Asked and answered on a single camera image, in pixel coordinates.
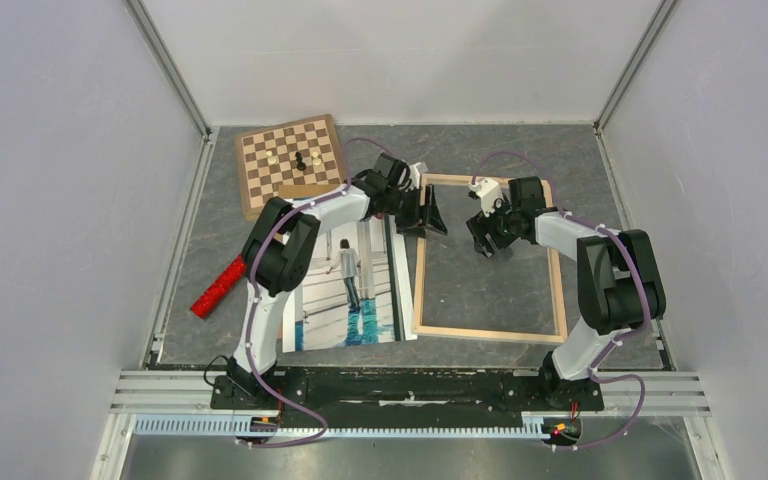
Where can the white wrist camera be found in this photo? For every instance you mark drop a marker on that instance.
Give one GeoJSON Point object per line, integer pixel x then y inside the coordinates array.
{"type": "Point", "coordinates": [489, 194]}
{"type": "Point", "coordinates": [411, 179]}

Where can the wooden chessboard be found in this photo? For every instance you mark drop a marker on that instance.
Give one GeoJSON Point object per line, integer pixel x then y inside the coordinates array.
{"type": "Point", "coordinates": [259, 181]}

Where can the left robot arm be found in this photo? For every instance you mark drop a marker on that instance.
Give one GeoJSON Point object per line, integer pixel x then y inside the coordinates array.
{"type": "Point", "coordinates": [280, 247]}

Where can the black chess piece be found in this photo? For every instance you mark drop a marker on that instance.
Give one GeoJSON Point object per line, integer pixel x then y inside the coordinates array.
{"type": "Point", "coordinates": [300, 164]}

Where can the wooden picture frame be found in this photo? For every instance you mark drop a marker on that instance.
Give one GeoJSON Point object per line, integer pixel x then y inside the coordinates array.
{"type": "Point", "coordinates": [419, 328]}

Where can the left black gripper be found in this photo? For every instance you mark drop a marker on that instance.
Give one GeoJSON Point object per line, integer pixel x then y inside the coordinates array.
{"type": "Point", "coordinates": [420, 216]}

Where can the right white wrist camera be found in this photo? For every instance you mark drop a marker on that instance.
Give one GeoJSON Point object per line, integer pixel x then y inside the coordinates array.
{"type": "Point", "coordinates": [489, 194]}

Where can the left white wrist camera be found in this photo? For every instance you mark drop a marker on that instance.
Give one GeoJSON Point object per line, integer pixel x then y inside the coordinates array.
{"type": "Point", "coordinates": [411, 179]}

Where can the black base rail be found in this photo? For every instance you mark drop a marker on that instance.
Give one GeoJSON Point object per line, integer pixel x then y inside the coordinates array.
{"type": "Point", "coordinates": [319, 389]}

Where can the brown cardboard backing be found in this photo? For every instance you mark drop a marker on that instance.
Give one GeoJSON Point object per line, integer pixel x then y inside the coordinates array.
{"type": "Point", "coordinates": [298, 192]}

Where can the printed photo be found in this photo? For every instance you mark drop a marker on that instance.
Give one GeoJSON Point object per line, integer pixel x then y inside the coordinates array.
{"type": "Point", "coordinates": [356, 292]}

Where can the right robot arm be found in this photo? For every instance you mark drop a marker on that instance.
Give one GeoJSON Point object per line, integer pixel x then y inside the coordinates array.
{"type": "Point", "coordinates": [619, 288]}

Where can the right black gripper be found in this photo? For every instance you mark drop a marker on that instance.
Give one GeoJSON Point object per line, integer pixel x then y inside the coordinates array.
{"type": "Point", "coordinates": [481, 225]}

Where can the red toy microphone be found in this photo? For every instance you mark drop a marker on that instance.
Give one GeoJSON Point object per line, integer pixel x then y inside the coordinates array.
{"type": "Point", "coordinates": [206, 303]}

